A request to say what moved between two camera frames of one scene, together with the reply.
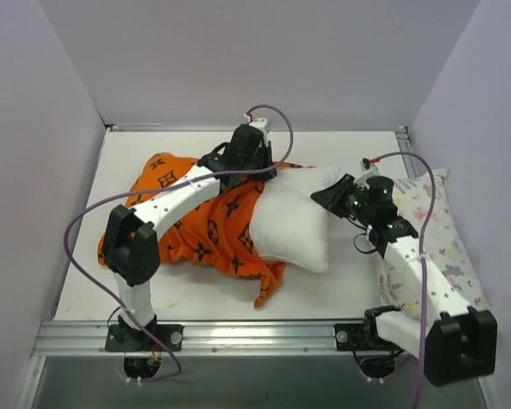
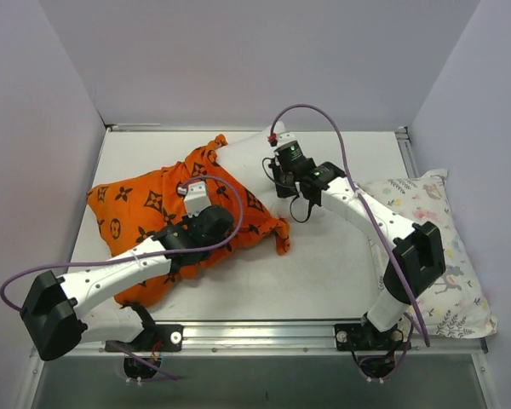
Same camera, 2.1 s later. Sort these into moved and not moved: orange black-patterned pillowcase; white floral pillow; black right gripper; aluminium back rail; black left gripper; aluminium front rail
Moved: orange black-patterned pillowcase; black left gripper; black right gripper
Not moved: white floral pillow; aluminium back rail; aluminium front rail
